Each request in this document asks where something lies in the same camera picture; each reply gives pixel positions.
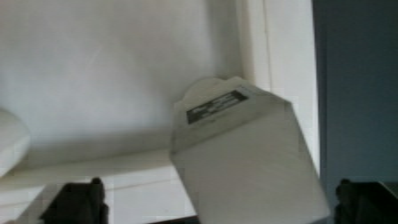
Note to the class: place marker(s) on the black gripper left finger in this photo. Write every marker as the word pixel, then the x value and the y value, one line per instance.
pixel 78 206

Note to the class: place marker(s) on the white L-shaped fence wall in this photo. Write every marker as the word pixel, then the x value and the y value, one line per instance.
pixel 290 33

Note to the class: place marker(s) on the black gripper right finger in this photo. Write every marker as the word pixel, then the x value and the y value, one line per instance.
pixel 366 203

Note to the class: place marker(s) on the white table leg with tag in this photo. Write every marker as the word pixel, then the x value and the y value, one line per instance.
pixel 242 158

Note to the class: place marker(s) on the white square tabletop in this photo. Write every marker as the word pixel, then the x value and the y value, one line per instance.
pixel 101 57

